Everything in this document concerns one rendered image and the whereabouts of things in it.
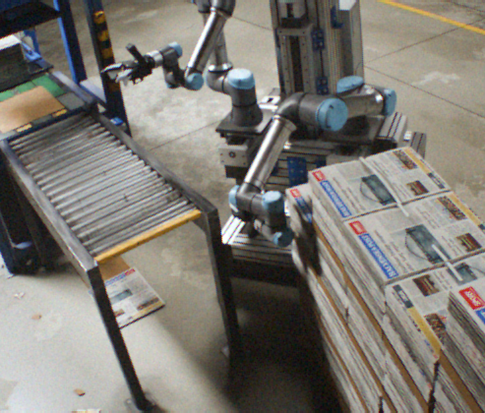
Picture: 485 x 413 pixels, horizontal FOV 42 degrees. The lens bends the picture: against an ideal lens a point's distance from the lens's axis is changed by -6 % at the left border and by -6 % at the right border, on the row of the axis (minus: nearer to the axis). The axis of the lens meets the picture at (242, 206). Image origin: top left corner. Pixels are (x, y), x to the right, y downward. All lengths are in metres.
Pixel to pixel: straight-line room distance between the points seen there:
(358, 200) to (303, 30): 1.02
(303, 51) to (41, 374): 1.90
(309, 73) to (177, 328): 1.34
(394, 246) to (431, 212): 0.19
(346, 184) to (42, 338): 1.89
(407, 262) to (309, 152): 1.26
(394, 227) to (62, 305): 2.10
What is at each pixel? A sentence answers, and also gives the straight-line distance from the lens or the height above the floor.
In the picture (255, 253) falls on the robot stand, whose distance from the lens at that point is 3.20.
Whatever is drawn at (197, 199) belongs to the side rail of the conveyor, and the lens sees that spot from 2.54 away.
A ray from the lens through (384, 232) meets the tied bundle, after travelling 1.85.
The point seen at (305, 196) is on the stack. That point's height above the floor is 0.83.
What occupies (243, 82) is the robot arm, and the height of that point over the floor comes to 1.03.
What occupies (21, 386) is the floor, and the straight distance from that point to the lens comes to 3.18.
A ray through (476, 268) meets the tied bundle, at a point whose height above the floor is 1.06.
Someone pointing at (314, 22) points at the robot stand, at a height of 1.25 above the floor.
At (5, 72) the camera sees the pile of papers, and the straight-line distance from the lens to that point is 4.18.
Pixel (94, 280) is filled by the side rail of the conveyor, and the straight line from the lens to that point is 2.37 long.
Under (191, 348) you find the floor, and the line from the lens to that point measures 3.06.
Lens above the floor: 2.19
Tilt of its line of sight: 34 degrees down
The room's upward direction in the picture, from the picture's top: 9 degrees counter-clockwise
